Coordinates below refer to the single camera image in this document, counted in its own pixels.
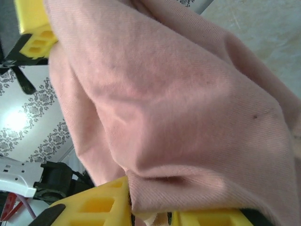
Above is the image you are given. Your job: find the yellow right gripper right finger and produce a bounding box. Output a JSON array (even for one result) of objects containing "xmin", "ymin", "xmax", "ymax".
[{"xmin": 170, "ymin": 208, "xmax": 268, "ymax": 226}]

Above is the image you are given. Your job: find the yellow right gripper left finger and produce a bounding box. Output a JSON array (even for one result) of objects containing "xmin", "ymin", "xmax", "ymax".
[{"xmin": 34, "ymin": 176, "xmax": 134, "ymax": 226}]

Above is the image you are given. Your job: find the pink t-shirt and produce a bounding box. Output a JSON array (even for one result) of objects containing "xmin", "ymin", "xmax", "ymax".
[{"xmin": 43, "ymin": 0, "xmax": 301, "ymax": 226}]

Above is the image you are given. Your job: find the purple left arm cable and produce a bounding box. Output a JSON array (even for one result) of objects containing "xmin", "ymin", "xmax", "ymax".
[{"xmin": 18, "ymin": 195, "xmax": 37, "ymax": 221}]

